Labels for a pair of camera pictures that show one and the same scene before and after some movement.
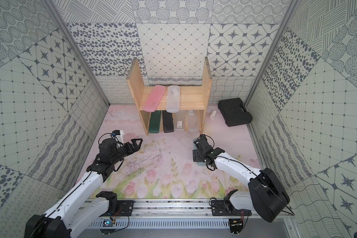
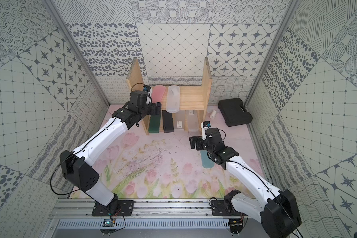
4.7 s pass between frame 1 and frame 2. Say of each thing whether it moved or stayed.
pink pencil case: stayed
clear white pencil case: stayed
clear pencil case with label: stayed
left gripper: moved
